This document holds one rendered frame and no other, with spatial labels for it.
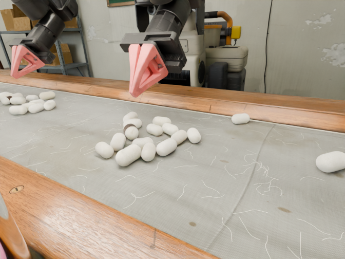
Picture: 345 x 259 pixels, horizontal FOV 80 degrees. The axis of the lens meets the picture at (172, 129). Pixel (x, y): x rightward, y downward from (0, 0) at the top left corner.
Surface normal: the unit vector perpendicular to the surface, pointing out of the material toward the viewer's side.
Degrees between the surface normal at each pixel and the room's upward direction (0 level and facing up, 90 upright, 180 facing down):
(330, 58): 90
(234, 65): 90
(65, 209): 0
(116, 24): 90
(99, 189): 0
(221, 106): 45
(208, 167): 0
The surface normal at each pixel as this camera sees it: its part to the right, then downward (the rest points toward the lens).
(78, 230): -0.04, -0.91
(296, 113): -0.37, -0.37
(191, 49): -0.40, 0.52
